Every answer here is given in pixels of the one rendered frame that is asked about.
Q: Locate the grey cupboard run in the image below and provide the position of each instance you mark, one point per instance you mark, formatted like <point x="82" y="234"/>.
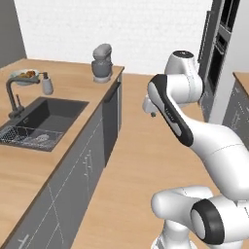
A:
<point x="238" y="113"/>

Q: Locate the grey stand mixer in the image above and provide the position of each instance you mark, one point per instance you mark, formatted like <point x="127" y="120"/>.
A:
<point x="102" y="64"/>

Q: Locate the bowl of fruit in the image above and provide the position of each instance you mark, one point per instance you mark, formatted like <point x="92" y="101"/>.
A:
<point x="26" y="76"/>

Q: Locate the dark oven tower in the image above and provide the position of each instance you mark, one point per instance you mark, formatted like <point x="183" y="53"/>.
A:
<point x="215" y="55"/>

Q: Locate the grey soap dispenser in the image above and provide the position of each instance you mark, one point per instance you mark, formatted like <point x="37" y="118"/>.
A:
<point x="47" y="85"/>

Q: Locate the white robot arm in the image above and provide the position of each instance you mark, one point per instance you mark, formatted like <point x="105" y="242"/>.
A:
<point x="223" y="146"/>

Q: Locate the dark grey tap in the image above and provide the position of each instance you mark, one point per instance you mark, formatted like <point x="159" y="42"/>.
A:
<point x="14" y="97"/>

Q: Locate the dark grey dishwasher door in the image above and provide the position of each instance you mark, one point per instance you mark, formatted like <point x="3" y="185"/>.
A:
<point x="111" y="126"/>

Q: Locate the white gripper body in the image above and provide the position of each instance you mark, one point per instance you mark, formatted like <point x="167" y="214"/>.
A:
<point x="148" y="105"/>

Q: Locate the grey cupboard door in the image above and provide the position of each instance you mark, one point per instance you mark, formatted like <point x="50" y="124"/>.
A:
<point x="81" y="181"/>
<point x="35" y="223"/>

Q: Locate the black sink basin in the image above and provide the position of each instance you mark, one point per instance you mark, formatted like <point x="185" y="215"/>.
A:
<point x="48" y="116"/>

